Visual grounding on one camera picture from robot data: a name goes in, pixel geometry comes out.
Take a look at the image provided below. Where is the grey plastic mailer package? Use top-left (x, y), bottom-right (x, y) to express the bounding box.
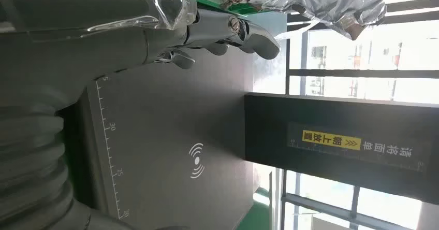
top-left (216, 0), bottom-right (388, 41)

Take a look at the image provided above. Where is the black inbound scanner machine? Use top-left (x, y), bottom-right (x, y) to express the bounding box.
top-left (56, 46), bottom-right (439, 230)

